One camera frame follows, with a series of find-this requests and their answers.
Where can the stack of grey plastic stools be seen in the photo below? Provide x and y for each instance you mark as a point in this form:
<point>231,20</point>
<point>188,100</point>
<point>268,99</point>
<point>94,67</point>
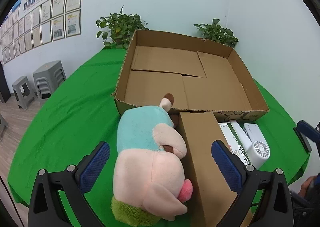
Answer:
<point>48,76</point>

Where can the long narrow cardboard box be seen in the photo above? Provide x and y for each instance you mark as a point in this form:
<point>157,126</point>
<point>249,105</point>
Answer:
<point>202,147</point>

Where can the large shallow cardboard box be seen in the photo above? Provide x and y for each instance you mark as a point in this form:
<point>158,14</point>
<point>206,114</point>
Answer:
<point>160,86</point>

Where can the wall of framed certificates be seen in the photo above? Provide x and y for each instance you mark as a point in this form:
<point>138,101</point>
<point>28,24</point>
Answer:
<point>57,21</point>

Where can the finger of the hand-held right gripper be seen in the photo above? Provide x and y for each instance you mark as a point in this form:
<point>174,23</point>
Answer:
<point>306,130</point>

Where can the small leafy potted plant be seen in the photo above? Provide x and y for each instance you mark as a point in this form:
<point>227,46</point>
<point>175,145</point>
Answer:
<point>217,33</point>

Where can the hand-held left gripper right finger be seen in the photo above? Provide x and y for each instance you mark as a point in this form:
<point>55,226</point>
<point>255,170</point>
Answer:
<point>226,164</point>

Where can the white handheld fan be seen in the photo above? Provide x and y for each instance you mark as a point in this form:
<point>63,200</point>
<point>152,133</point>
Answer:
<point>260,152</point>

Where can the green tablecloth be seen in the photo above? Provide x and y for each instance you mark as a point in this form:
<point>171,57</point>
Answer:
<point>75,117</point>

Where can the single grey plastic stool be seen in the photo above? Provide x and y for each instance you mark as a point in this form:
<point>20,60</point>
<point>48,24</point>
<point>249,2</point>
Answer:
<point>23,89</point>

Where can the black cabinet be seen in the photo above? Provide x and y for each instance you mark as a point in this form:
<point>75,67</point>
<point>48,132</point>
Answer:
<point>4,84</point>

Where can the white and green box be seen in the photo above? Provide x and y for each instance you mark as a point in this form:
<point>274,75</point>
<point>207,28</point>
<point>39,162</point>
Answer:
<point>232,137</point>

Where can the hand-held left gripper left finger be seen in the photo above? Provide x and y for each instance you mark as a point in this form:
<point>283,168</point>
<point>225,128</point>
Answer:
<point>96,167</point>

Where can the large leafy potted plant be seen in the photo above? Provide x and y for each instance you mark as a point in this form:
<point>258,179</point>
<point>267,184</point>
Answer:
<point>120,26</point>

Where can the pink and teal plush toy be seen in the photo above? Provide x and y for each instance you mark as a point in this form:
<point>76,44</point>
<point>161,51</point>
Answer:
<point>147,167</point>

